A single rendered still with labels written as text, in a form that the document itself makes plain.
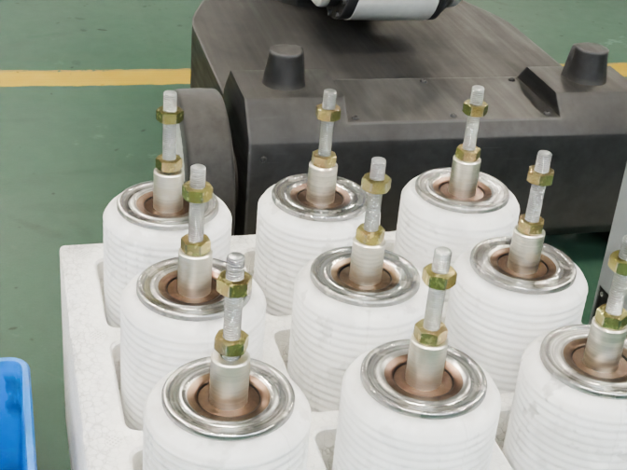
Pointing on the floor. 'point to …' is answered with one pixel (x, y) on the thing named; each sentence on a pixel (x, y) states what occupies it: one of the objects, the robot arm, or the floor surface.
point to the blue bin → (16, 416)
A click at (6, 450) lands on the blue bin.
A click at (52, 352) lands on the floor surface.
